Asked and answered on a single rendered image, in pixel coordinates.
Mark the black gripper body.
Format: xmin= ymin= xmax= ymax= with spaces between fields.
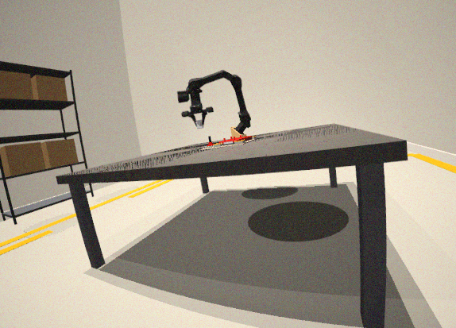
xmin=182 ymin=99 xmax=214 ymax=117

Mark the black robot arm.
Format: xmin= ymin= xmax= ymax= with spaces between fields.
xmin=177 ymin=70 xmax=251 ymax=134

